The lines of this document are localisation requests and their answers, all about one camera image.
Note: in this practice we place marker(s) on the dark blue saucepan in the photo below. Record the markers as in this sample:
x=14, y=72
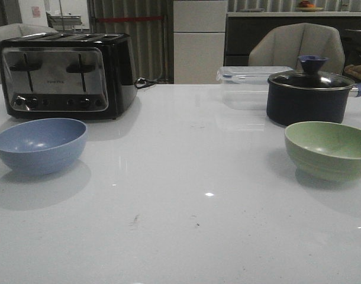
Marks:
x=287, y=105

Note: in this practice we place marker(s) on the glass pot lid blue knob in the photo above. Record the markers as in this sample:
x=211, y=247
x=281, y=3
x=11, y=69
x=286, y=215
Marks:
x=310, y=76

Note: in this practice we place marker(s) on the white cabinet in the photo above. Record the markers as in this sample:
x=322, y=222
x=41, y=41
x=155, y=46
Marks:
x=198, y=40

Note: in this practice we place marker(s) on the green bowl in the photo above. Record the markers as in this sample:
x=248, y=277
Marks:
x=326, y=150

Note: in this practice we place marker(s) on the fruit plate on counter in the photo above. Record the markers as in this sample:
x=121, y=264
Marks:
x=307, y=6

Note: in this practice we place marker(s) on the clear plastic food container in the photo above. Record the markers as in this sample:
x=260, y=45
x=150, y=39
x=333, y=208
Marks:
x=246, y=87

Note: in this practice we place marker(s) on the beige chair right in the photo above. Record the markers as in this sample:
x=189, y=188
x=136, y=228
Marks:
x=283, y=45

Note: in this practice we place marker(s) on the dark counter unit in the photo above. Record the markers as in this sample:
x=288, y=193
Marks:
x=244, y=30

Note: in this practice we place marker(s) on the blue bowl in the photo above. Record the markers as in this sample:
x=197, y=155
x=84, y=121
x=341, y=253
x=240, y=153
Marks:
x=43, y=146

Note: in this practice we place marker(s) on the brown cloth item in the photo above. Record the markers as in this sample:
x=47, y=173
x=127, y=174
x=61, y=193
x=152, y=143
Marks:
x=354, y=72

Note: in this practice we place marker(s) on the black and chrome toaster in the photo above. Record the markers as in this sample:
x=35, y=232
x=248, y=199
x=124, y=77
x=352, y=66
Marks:
x=71, y=75

